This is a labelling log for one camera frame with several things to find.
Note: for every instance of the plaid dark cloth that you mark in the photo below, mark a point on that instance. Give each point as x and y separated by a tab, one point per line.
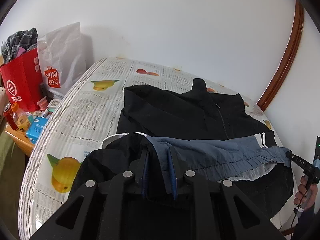
18	43

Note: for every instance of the white plastic bag red logo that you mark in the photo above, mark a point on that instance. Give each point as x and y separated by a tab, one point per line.
62	62

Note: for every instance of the wooden door frame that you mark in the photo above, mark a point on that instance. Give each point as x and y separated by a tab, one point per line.
287	55

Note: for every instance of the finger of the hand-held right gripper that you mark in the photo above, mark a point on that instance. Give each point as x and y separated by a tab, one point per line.
297	159

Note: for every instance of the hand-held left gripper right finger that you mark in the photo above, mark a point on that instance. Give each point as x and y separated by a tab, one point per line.
173	176

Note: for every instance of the wooden side table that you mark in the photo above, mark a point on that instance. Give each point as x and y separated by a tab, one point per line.
21	142

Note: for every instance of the blue cardboard box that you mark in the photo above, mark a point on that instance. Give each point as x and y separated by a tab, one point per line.
36	130

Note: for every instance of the person's right forearm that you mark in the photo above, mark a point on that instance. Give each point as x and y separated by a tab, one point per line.
308	226

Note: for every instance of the pink small container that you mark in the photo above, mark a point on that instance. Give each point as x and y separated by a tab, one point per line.
43	103

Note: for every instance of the person's right hand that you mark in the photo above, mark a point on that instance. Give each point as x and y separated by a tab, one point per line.
301	191

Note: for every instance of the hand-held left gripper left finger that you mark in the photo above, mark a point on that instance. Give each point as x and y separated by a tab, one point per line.
145	172

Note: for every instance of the red drink can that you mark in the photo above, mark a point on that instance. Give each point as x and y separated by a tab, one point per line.
10	117

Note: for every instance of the black white blue jacket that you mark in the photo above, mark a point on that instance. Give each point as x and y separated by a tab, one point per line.
175	110

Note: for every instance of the orange drink bottle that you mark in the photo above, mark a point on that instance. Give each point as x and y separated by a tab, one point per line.
22	120

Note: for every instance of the round table with printed cloth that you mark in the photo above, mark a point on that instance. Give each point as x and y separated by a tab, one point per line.
87	110

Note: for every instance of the red paper bag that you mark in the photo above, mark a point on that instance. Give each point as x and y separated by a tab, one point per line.
22	80

